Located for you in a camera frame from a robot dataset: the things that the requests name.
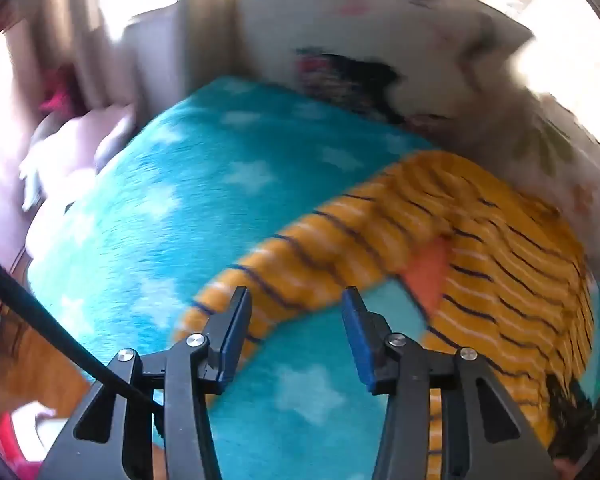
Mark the white printed pillow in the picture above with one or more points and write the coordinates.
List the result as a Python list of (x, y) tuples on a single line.
[(430, 40)]

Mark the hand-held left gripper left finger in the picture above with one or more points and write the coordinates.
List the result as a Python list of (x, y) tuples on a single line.
[(232, 332)]

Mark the white and red object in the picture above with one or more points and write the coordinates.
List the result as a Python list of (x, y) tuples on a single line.
[(27, 435)]

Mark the yellow striped small shirt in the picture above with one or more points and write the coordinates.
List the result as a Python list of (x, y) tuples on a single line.
[(485, 265)]

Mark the pink plush toy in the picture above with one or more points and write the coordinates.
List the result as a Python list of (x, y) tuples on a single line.
[(56, 92)]

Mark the beige curtain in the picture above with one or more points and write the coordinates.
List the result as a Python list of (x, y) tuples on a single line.
[(110, 15)]

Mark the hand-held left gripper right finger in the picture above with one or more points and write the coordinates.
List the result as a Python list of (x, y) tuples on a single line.
[(359, 340)]

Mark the blue printed fleece blanket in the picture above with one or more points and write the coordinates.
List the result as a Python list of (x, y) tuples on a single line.
[(180, 200)]

